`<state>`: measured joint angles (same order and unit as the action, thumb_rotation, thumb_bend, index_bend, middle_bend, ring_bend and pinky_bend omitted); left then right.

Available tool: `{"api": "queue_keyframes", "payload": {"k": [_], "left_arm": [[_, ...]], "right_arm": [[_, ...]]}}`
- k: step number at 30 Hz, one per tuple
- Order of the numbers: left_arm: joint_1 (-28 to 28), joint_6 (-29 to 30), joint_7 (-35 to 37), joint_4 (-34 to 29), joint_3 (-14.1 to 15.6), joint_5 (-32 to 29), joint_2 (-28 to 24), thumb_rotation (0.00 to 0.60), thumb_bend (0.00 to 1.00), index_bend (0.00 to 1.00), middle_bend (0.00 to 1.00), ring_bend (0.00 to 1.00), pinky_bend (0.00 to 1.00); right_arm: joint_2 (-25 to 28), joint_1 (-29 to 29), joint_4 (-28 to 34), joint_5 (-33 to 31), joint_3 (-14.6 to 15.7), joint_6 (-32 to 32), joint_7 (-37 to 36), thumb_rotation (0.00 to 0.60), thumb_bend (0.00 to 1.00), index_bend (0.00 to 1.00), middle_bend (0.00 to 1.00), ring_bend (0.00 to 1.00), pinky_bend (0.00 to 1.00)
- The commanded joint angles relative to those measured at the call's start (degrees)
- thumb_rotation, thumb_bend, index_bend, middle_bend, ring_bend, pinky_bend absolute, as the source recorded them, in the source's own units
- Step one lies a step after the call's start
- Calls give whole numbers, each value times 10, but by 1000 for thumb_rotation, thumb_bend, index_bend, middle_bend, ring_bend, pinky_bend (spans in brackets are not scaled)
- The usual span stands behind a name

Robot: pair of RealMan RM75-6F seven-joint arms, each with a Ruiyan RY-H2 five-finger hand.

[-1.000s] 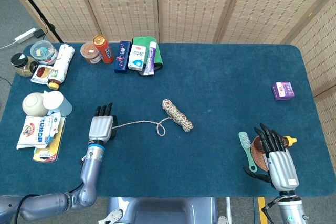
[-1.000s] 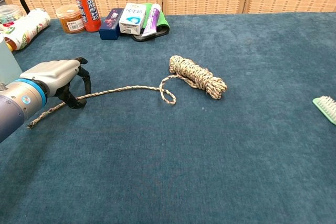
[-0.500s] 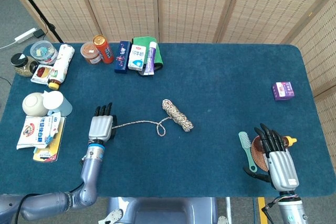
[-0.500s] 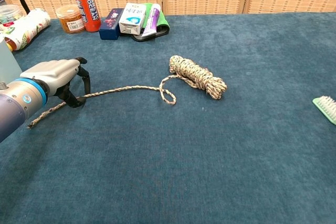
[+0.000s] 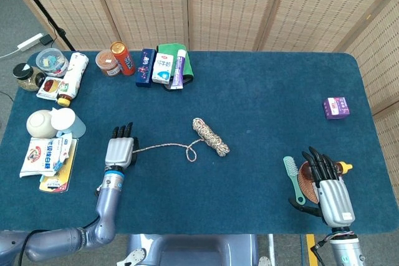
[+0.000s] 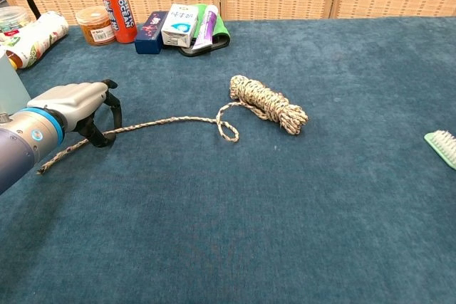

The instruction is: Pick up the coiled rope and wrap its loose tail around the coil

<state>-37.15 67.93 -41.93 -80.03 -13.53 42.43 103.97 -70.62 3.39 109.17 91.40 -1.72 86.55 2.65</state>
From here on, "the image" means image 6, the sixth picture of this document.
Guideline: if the blue table carpet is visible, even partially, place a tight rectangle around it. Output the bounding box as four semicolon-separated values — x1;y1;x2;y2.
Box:
0;16;456;304

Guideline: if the white printed bottle yellow cap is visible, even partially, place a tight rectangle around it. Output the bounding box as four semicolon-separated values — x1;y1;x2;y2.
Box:
5;10;70;70

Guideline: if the speckled beige rope bundle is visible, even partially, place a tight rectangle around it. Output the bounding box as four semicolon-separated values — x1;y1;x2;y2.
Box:
37;75;309;176

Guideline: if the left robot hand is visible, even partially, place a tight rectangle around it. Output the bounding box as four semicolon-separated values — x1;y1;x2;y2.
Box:
27;78;123;148

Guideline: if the green cloth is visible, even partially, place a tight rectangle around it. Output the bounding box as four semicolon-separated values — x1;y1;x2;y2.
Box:
194;3;232;43

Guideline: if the clear tub with clips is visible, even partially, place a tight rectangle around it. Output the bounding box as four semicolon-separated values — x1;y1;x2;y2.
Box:
0;6;32;34

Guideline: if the orange drink can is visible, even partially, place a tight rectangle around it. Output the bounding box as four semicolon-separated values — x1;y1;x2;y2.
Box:
97;0;138;44

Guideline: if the dark blue box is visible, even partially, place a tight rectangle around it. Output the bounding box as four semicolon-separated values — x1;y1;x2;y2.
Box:
134;11;169;55

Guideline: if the black strap item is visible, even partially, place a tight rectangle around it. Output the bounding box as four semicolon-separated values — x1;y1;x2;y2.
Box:
177;33;231;58

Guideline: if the orange sauce plastic jar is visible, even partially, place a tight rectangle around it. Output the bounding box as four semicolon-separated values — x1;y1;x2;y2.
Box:
75;5;117;47

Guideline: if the light blue cup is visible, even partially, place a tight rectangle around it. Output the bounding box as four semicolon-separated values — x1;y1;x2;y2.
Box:
0;47;32;116

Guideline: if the mint green plastic hairbrush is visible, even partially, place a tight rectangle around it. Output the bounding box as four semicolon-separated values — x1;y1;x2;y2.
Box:
423;129;456;172

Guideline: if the purple toothpaste tube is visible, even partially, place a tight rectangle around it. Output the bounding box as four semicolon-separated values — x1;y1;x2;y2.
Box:
191;4;219;51

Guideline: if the white milk carton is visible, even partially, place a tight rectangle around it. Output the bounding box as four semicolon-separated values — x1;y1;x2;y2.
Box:
160;3;199;48

